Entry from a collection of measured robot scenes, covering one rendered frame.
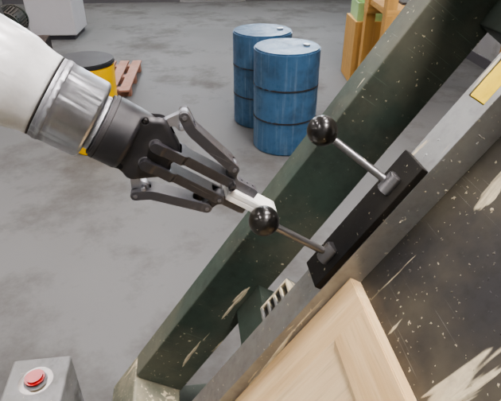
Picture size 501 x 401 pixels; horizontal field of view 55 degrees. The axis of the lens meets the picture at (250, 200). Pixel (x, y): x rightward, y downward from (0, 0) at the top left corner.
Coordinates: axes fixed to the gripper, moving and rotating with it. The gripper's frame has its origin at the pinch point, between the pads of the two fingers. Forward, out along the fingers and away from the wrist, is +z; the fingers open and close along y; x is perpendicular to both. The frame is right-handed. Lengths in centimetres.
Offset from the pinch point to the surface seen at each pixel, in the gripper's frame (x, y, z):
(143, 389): -16, 57, 14
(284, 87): -291, 37, 102
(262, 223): 5.0, -0.4, 0.7
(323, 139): 0.3, -11.5, 2.7
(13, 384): -18, 69, -9
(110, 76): -321, 107, -8
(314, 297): 5.9, 5.6, 13.0
